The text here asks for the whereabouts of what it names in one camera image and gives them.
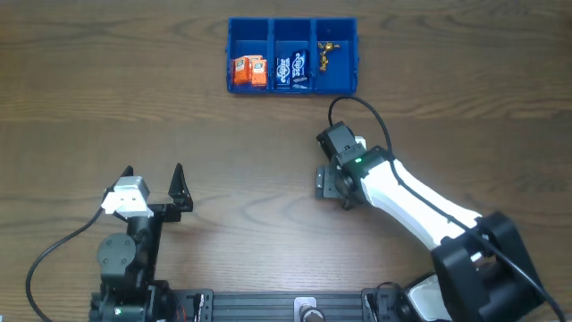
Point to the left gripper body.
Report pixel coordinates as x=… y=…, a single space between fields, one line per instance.
x=165 y=214

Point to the mounting rail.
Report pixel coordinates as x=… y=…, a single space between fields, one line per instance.
x=259 y=306

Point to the orange candy box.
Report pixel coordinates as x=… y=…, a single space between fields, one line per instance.
x=255 y=57
x=259 y=73
x=241 y=71

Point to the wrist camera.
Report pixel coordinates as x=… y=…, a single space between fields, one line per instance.
x=360 y=142
x=127 y=197

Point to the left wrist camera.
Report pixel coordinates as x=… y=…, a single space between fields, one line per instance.
x=127 y=197

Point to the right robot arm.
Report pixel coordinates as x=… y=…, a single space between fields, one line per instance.
x=411 y=205

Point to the gold candy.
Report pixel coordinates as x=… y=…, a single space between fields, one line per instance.
x=328 y=46
x=323 y=62

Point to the blue tray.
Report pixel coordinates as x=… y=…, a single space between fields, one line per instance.
x=290 y=38

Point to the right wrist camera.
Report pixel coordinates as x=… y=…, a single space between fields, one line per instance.
x=360 y=142

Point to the blue candy pack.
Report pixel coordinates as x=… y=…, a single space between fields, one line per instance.
x=300 y=66
x=283 y=71

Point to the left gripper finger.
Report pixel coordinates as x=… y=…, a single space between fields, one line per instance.
x=180 y=194
x=126 y=172

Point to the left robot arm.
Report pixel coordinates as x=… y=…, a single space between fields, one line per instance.
x=129 y=259

